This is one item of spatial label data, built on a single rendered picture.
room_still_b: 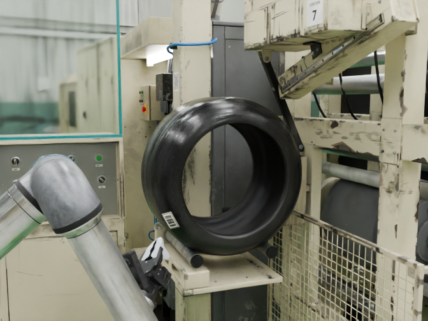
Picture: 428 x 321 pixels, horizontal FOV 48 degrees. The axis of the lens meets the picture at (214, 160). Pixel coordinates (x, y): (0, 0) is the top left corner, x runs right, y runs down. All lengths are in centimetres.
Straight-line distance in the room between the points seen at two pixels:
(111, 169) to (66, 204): 121
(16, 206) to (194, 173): 94
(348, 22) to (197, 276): 93
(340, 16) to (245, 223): 87
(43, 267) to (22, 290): 13
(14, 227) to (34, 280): 112
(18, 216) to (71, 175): 17
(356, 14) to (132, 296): 101
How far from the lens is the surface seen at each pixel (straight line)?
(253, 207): 193
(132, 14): 1120
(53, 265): 226
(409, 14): 151
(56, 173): 107
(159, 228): 192
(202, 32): 195
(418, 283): 143
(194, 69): 192
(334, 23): 148
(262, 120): 162
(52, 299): 232
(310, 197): 214
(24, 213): 117
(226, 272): 180
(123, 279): 111
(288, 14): 167
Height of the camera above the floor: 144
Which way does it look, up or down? 7 degrees down
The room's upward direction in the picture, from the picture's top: straight up
